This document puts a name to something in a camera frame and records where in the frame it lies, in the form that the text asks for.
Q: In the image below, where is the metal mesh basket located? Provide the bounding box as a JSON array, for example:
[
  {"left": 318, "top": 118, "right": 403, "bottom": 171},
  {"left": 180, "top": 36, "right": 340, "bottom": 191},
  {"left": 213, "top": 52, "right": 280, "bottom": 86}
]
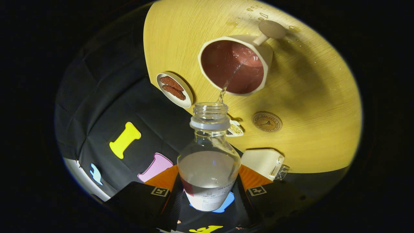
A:
[{"left": 275, "top": 164, "right": 290, "bottom": 181}]

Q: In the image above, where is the small white dish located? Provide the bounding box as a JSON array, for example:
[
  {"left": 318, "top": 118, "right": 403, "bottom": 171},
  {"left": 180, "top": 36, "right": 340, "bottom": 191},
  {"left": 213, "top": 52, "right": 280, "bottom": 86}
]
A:
[{"left": 226, "top": 120, "right": 244, "bottom": 137}]

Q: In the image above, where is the wooden table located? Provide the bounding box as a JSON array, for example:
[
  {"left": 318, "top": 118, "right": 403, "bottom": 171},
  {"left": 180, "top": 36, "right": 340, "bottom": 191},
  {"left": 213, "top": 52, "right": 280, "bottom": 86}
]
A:
[{"left": 143, "top": 0, "right": 363, "bottom": 173}]

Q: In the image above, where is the black backdrop cloth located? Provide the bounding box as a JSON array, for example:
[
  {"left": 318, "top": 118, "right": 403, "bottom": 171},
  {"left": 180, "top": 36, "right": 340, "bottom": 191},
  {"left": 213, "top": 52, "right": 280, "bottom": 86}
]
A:
[{"left": 55, "top": 3, "right": 350, "bottom": 233}]

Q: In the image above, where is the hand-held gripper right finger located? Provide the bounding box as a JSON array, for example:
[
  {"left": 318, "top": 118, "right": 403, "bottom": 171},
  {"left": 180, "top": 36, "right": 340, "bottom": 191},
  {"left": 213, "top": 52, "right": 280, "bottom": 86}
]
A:
[{"left": 233, "top": 164, "right": 316, "bottom": 231}]

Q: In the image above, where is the red-brown meat piece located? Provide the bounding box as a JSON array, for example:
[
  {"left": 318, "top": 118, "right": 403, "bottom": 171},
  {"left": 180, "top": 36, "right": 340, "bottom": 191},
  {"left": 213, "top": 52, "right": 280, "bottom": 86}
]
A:
[
  {"left": 162, "top": 84, "right": 186, "bottom": 101},
  {"left": 160, "top": 76, "right": 184, "bottom": 92}
]

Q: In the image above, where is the round cork coaster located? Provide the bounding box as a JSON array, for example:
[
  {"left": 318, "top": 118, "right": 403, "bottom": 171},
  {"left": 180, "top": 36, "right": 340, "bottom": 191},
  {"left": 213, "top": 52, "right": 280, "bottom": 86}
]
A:
[{"left": 252, "top": 112, "right": 283, "bottom": 132}]

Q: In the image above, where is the cream cup brown inside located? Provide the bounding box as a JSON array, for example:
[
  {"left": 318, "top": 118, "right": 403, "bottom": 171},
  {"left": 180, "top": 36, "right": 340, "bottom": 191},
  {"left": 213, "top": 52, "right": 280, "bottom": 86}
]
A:
[{"left": 198, "top": 20, "right": 287, "bottom": 96}]

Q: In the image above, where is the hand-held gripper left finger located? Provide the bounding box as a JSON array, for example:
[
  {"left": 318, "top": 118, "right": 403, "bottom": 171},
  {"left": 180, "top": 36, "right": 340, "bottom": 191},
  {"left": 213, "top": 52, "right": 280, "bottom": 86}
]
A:
[{"left": 105, "top": 164, "right": 184, "bottom": 232}]

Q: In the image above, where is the clear juice bottle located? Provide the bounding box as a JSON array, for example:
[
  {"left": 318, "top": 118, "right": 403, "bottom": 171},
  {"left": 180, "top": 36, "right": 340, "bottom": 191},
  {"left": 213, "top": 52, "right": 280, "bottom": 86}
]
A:
[{"left": 177, "top": 102, "right": 241, "bottom": 212}]

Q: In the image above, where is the white round plate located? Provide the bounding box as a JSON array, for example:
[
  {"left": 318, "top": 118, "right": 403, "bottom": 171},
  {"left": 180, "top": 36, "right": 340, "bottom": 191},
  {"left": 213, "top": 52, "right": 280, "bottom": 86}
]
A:
[{"left": 156, "top": 72, "right": 194, "bottom": 109}]

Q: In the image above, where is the white toaster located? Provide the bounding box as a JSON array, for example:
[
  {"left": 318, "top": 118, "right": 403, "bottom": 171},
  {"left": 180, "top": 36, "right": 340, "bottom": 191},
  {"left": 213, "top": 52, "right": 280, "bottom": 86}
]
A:
[{"left": 241, "top": 149, "right": 285, "bottom": 181}]

